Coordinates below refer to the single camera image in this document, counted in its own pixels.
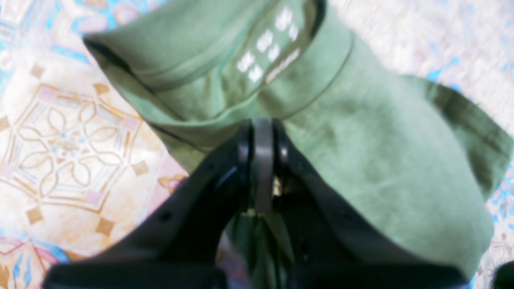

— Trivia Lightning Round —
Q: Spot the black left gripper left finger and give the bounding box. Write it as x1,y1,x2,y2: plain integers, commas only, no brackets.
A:
42,120,253,289

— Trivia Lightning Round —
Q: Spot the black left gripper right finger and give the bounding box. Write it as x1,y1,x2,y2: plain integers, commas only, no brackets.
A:
257,119,466,289

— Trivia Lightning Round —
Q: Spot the olive green t-shirt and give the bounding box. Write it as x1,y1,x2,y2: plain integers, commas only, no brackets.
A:
83,0,513,283

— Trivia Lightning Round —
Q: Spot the patterned tile tablecloth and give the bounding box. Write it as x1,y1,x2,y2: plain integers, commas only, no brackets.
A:
1,0,513,289

